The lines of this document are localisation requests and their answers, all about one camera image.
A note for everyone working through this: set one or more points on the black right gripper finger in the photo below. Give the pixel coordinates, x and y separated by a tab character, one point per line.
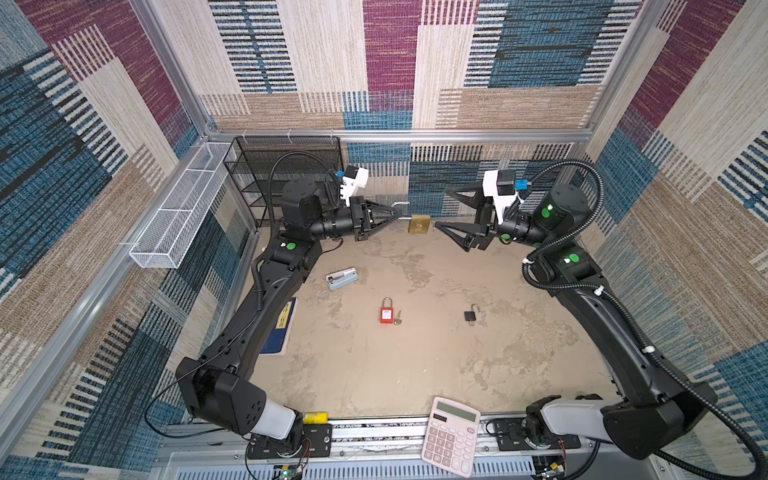
470	195
466	235

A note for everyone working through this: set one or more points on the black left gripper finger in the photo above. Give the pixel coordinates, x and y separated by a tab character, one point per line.
377	210
372	226

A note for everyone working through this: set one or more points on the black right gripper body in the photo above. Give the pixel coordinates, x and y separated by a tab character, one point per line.
489	220

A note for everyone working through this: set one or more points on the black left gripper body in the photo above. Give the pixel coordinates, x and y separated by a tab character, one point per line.
359	235

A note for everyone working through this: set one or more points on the brass padlock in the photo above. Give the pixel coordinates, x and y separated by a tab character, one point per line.
417	223

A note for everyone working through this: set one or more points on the red padlock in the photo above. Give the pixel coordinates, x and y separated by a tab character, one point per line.
386	311

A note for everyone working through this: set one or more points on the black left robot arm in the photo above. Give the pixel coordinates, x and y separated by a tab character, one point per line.
216	386

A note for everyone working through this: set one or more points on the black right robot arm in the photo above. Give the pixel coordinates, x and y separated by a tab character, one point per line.
659	403

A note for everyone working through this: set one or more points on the blue and white stapler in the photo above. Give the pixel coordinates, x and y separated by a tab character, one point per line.
342	278

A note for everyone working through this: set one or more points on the small black padlock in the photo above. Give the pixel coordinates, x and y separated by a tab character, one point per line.
472	315

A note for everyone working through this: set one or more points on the blue book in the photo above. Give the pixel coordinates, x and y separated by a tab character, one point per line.
276	343

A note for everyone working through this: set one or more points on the pink calculator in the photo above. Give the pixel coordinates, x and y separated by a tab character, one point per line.
451	437

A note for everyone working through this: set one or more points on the yellow label block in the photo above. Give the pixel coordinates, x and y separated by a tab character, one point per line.
315	418

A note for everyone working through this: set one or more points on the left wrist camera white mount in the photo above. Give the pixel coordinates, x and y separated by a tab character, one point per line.
352	179

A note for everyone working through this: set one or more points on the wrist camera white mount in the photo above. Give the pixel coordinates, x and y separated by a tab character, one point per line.
508	193
352	179

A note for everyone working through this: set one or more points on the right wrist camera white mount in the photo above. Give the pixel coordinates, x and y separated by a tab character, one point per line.
508	193

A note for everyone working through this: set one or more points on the black wire mesh shelf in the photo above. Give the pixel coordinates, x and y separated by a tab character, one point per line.
261	166

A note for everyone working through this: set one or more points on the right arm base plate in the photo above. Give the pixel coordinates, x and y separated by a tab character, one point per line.
510	435

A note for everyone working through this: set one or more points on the white wire mesh basket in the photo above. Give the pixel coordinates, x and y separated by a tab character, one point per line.
165	241

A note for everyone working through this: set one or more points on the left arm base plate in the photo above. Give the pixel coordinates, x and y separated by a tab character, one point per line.
313	442

